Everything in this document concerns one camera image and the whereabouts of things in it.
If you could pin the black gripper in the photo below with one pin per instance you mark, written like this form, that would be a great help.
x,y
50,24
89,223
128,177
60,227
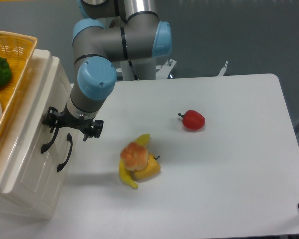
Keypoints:
x,y
88,127

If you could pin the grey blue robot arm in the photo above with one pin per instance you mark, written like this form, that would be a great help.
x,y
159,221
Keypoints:
x,y
111,31

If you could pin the white drawer cabinet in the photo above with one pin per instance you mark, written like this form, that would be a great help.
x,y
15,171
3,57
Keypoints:
x,y
15,132

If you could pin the orange toy bread bun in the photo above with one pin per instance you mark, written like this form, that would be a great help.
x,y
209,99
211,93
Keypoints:
x,y
134,156

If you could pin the yellow toy banana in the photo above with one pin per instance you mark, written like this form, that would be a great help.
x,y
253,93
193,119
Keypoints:
x,y
126,175

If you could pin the yellow toy bell pepper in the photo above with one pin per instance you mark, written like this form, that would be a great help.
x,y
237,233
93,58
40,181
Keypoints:
x,y
152,168

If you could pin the yellow wicker basket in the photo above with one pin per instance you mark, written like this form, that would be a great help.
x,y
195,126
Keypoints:
x,y
17,49

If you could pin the red toy bell pepper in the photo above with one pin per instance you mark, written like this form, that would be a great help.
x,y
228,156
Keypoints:
x,y
192,120

